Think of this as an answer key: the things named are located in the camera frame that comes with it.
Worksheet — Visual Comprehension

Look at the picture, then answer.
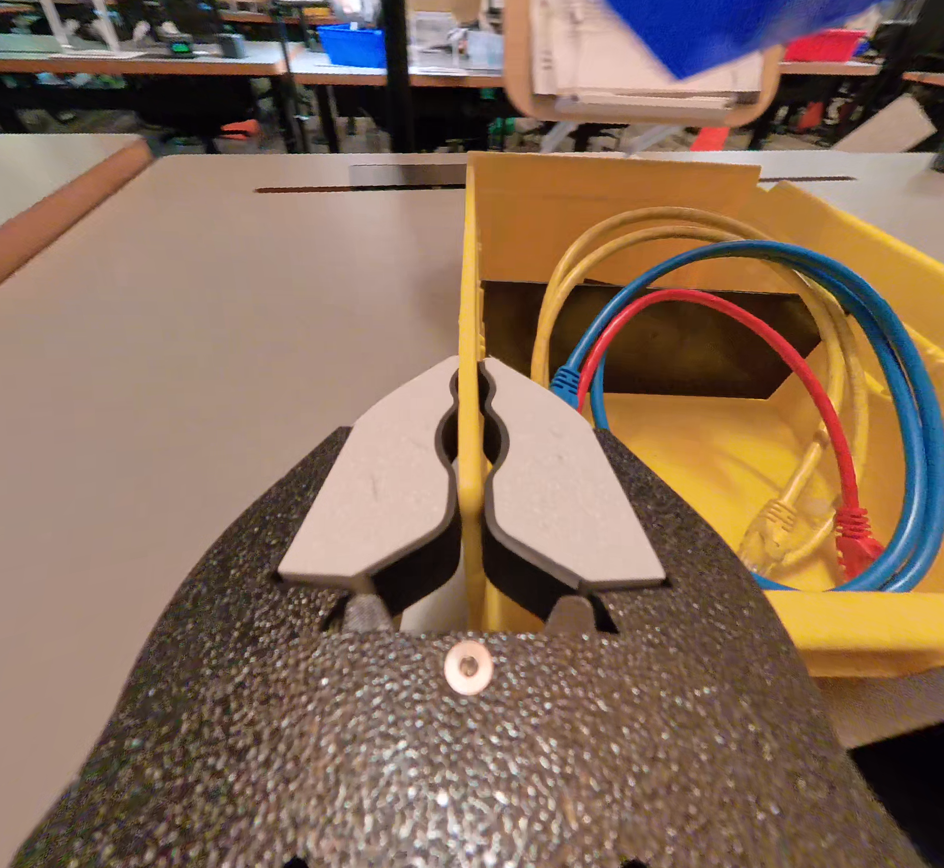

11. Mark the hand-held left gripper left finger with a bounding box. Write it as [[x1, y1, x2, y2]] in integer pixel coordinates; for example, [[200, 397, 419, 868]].
[[278, 355, 463, 616]]

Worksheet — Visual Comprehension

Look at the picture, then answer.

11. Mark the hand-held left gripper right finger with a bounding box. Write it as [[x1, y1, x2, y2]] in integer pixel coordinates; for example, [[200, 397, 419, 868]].
[[479, 358, 668, 623]]

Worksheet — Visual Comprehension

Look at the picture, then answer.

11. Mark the yellow plastic bin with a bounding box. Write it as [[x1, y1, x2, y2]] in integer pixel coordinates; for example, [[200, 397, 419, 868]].
[[457, 151, 944, 677]]

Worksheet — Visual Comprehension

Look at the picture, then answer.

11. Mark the yellow ethernet cable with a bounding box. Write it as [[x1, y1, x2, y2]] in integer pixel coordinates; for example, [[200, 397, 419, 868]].
[[530, 208, 873, 581]]

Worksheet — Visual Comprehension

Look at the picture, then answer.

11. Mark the red ethernet cable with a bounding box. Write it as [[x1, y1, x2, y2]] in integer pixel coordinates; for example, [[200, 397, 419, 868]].
[[577, 289, 886, 583]]

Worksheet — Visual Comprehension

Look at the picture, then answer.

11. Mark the blue ethernet cable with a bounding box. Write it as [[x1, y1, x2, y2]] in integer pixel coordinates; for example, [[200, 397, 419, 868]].
[[549, 240, 944, 592]]

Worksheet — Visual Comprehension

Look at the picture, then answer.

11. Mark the grey desk brown edge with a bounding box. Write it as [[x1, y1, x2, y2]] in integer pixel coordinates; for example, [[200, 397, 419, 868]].
[[0, 134, 152, 283]]

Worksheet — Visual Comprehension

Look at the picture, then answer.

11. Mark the black pole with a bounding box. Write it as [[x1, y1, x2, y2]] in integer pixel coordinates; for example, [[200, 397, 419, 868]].
[[376, 0, 414, 152]]

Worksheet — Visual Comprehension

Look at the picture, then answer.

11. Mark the long grey table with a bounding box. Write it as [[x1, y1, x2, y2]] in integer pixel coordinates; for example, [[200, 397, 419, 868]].
[[0, 35, 506, 154]]

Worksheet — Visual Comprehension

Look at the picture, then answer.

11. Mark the printed instruction sheet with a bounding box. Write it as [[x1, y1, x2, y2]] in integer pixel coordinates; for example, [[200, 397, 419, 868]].
[[531, 0, 764, 110]]

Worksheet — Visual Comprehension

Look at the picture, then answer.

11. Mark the wooden instruction board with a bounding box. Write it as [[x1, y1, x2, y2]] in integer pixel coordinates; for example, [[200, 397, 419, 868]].
[[503, 0, 786, 126]]

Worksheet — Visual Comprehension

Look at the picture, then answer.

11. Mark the red plastic bin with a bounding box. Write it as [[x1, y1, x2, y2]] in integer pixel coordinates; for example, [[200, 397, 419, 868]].
[[782, 29, 867, 63]]

